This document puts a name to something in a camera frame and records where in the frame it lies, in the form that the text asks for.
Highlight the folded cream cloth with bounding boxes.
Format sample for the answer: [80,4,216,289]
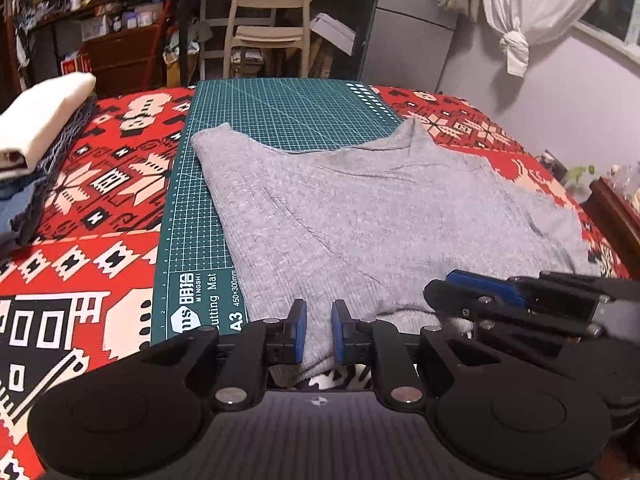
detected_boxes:
[0,72,97,173]

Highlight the wooden drawer cabinet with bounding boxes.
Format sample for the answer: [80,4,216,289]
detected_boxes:
[82,25,166,98]

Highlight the cluttered black desk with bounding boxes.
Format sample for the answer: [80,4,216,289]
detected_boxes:
[10,0,378,101]

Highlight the small dark pouch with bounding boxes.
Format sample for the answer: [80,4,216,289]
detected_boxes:
[540,150,568,181]

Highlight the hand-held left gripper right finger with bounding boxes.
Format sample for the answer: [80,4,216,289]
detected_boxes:
[332,299,481,413]

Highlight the red box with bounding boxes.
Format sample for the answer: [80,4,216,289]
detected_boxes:
[60,50,93,77]

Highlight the grey refrigerator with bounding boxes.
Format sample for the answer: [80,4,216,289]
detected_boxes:
[360,0,461,91]

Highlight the red pole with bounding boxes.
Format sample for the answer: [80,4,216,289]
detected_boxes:
[142,0,168,91]

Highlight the green cutting mat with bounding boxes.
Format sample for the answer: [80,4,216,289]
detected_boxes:
[150,77,416,346]

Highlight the folded blue jeans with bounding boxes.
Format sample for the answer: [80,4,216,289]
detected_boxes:
[0,172,56,256]

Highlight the red patterned blanket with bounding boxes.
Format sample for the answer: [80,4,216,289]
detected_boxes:
[0,84,631,480]

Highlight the window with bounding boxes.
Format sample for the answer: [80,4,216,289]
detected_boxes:
[575,0,640,66]

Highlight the white carton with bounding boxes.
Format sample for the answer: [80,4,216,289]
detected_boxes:
[310,12,357,56]

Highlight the small green plant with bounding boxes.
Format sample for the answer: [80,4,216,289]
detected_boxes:
[565,165,598,191]

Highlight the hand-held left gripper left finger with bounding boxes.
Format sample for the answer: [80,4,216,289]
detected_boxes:
[170,299,308,411]

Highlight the grey knit sweater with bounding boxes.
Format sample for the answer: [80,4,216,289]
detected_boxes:
[190,119,591,381]

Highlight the folded dark striped cloth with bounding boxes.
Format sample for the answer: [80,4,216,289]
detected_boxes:
[30,95,98,181]

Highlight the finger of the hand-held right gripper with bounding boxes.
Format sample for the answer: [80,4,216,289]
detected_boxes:
[446,269,640,311]
[424,280,604,342]

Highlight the wooden side table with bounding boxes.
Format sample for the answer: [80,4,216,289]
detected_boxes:
[580,177,640,281]

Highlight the white curtain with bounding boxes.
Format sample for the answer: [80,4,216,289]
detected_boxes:
[482,0,616,77]

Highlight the white storage rack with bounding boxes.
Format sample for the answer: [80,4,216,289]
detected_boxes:
[197,0,236,81]

